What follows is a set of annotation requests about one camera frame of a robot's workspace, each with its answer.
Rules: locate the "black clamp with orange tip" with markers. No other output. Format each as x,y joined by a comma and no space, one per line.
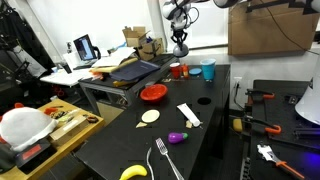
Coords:
255,95
275,130

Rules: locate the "light blue plate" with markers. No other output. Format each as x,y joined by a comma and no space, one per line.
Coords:
195,71

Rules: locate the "yellow sponge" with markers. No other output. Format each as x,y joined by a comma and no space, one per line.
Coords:
237,125

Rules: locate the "yellow wooden plank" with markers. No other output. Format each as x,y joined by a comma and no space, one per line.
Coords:
128,62

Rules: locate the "dark blue plastic lid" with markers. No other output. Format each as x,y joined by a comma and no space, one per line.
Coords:
136,70

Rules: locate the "red plastic cup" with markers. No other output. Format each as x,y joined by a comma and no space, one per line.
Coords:
175,70

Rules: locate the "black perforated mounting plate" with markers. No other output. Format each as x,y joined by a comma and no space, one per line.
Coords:
283,110

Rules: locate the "black hanging clothes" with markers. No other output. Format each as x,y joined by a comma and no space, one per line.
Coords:
23,43

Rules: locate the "blue plastic cup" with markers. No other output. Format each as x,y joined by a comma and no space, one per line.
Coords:
208,70

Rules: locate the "white wall outlet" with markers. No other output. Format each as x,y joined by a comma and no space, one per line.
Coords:
237,82

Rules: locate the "white cone base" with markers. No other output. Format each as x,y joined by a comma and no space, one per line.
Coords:
311,103

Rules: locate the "white paper stack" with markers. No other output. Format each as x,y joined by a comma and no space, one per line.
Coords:
113,58

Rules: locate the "light wooden table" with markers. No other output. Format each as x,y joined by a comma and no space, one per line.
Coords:
71,141

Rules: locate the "small beige piece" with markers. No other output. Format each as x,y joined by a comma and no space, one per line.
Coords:
189,124

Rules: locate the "red plastic bowl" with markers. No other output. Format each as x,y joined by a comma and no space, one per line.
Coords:
154,92

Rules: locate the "white tube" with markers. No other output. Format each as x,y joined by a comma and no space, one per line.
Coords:
188,113

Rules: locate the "grey metal desk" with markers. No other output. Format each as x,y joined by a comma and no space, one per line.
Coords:
89,100

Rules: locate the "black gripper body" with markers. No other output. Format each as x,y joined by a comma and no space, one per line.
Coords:
180,31

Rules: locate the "black laptop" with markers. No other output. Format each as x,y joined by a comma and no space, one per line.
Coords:
84,48

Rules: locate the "white cloth bundle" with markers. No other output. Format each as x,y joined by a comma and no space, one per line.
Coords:
23,126

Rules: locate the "orange hand tool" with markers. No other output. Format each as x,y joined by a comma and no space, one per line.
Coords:
50,110

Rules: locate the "flat beige box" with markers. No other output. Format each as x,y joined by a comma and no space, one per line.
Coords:
66,128

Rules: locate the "black scale with red display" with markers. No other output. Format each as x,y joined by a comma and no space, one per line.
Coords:
46,150

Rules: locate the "yellow toy banana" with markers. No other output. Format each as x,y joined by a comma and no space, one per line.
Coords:
133,171

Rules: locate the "purple toy eggplant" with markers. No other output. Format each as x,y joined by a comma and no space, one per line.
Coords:
176,137

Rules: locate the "beige triangular wedge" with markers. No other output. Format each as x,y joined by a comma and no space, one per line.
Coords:
141,125

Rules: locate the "white table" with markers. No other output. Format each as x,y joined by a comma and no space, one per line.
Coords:
63,78

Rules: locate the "silver fork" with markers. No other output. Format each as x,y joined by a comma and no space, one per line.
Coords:
160,145

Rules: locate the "large cardboard panel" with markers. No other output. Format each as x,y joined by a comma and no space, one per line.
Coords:
266,33

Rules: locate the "cardboard box with black marks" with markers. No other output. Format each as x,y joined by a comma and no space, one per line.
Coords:
151,50

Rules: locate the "silver spoon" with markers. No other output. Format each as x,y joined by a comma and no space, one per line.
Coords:
147,158

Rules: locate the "black tape roll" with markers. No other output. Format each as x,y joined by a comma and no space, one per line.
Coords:
97,119

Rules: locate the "open cardboard box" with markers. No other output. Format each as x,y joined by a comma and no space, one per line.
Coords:
135,38

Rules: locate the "orange sauce bottle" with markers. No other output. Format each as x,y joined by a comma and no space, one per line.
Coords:
185,70

